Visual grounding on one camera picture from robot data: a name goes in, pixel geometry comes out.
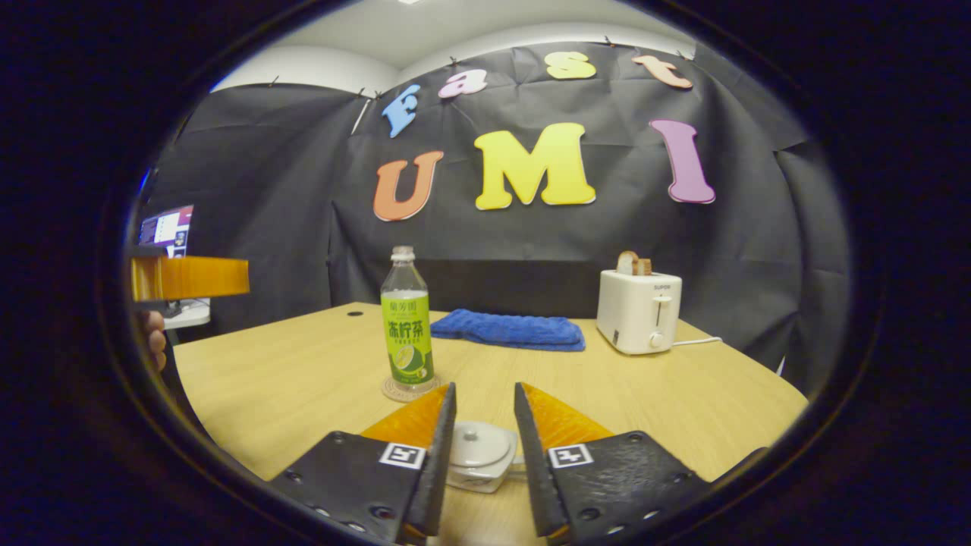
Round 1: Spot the computer monitor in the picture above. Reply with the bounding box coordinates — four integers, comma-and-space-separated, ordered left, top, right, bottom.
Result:
139, 205, 195, 259

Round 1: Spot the white side desk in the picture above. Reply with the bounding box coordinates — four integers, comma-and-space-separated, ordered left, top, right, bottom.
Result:
162, 299, 212, 329

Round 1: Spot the black backdrop cloth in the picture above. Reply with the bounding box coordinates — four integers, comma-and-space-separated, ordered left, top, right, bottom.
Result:
140, 42, 852, 395

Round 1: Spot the white toaster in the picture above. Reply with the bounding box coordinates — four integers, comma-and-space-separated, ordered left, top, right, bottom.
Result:
596, 268, 683, 356

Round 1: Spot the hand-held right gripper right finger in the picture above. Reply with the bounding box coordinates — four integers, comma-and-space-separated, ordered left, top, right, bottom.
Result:
514, 381, 714, 543

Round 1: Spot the blue folded towel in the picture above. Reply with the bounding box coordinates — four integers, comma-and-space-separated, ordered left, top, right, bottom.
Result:
430, 308, 586, 352

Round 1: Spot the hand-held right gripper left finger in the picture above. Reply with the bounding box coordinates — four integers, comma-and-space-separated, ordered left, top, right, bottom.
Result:
269, 381, 458, 545

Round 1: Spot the round brown coaster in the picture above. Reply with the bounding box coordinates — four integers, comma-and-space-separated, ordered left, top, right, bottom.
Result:
381, 375, 442, 403

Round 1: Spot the clear green label water bottle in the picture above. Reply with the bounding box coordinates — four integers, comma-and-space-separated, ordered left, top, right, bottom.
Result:
380, 245, 437, 391

